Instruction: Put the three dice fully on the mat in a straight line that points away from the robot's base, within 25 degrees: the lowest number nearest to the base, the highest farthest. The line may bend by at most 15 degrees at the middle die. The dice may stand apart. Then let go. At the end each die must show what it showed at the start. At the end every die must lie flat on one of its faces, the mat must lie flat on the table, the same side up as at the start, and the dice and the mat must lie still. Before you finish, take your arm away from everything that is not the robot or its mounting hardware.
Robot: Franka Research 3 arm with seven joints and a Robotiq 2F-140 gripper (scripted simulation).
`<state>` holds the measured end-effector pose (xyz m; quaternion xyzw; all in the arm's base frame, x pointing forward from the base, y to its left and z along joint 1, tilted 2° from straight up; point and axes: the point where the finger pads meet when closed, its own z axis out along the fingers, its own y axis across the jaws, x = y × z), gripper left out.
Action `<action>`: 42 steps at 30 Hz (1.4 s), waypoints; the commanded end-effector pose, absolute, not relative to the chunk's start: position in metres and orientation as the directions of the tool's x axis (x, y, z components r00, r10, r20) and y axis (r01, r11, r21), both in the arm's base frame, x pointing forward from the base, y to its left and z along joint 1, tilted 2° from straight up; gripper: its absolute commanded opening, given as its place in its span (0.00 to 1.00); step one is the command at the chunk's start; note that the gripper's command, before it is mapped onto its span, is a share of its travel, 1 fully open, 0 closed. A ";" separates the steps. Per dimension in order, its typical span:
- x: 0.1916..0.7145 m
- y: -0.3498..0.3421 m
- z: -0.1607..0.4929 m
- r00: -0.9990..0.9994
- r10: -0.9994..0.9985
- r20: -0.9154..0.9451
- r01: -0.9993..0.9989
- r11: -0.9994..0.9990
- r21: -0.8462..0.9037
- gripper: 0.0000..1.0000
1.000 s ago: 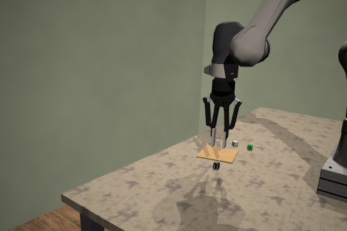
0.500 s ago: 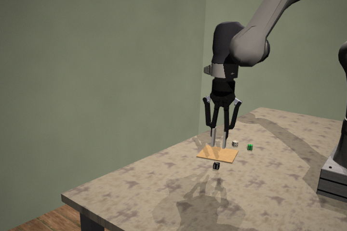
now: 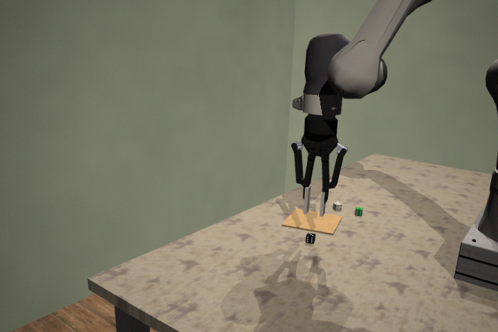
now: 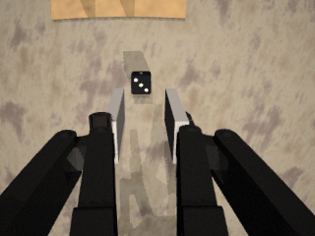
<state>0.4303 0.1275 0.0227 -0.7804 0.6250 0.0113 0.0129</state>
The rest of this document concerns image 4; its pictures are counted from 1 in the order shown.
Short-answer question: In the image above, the tan mat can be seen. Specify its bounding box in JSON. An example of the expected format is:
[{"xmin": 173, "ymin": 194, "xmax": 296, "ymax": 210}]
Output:
[{"xmin": 50, "ymin": 0, "xmax": 186, "ymax": 20}]

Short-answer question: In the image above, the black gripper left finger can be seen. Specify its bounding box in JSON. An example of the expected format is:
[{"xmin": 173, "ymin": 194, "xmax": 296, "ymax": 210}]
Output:
[{"xmin": 0, "ymin": 88, "xmax": 125, "ymax": 236}]

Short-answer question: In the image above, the black die with white pips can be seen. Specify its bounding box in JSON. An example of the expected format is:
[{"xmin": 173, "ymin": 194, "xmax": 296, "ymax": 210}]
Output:
[{"xmin": 131, "ymin": 71, "xmax": 152, "ymax": 94}]

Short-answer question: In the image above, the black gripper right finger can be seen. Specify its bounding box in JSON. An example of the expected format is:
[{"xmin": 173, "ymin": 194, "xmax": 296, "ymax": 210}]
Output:
[{"xmin": 164, "ymin": 88, "xmax": 315, "ymax": 236}]

